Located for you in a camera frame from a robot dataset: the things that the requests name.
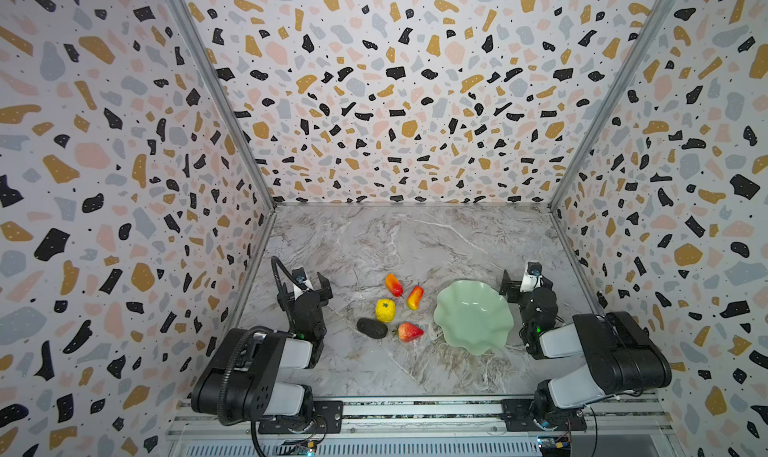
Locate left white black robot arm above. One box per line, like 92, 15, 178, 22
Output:
190, 268, 333, 432

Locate red fake strawberry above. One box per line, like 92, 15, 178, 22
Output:
396, 322, 424, 343

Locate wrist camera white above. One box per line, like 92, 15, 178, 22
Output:
520, 261, 542, 293
291, 267, 313, 293

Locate light green wavy fruit bowl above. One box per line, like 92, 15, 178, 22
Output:
433, 280, 515, 356

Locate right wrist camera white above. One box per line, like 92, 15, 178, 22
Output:
520, 261, 542, 293

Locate yellow fake lemon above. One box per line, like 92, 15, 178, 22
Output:
375, 299, 396, 323

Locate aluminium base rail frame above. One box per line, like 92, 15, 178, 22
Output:
164, 393, 679, 457

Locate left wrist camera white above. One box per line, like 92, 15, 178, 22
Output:
291, 267, 313, 293

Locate red yellow fake mango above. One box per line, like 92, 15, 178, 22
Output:
385, 273, 404, 297
407, 286, 424, 311

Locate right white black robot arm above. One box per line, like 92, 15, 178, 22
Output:
500, 262, 672, 431

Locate dark fake avocado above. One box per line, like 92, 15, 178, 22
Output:
356, 318, 389, 340

